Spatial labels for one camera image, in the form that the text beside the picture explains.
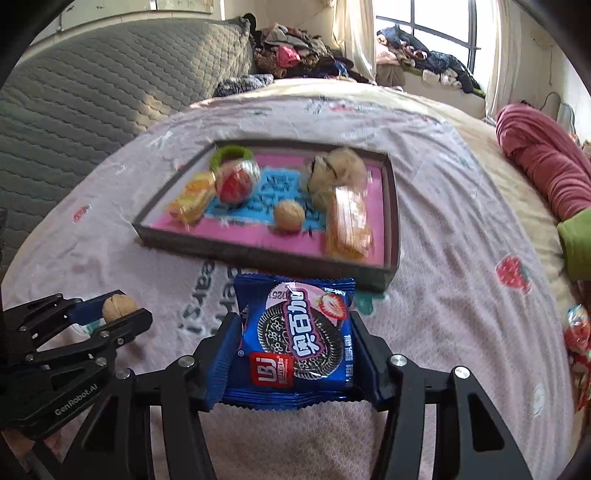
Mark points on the wall painting panels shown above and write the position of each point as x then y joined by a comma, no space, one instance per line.
85,11

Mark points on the pink rolled blanket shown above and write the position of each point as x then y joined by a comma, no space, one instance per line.
555,165

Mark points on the grey quilted headboard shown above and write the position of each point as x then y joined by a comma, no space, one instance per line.
67,108

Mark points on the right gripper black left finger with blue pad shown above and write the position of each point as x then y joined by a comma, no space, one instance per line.
114,441

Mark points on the pink patterned bed sheet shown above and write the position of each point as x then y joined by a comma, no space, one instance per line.
471,288

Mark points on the small orange bread packet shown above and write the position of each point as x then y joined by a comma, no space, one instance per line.
189,206

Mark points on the beige mesh drawstring pouch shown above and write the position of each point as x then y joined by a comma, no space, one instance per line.
324,173

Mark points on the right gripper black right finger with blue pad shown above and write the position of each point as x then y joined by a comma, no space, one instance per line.
472,439

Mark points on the person's left hand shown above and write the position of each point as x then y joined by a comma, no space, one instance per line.
21,445

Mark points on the clothes pile by headboard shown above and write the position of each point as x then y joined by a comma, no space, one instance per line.
287,52

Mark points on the red candy wrappers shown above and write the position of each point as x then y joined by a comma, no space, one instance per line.
577,341

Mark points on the walnut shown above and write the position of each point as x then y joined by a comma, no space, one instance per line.
288,216
118,306

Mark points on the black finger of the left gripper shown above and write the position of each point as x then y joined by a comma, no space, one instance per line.
105,342

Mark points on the dark shallow box tray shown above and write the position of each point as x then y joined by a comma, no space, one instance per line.
375,273

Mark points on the cream curtain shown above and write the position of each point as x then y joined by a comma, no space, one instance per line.
351,29

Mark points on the large orange biscuit packet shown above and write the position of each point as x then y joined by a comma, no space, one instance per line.
349,235

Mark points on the green cloth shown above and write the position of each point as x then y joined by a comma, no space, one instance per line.
575,239

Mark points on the red toy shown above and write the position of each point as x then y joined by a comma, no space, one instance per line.
235,181

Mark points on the blue oreo cookie packet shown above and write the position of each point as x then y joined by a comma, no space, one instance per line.
297,343

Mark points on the clothes pile on windowsill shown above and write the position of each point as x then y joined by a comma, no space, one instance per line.
402,51

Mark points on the dark knitted cloth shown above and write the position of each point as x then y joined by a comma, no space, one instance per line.
242,84

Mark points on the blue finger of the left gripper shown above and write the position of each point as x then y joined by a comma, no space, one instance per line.
88,311

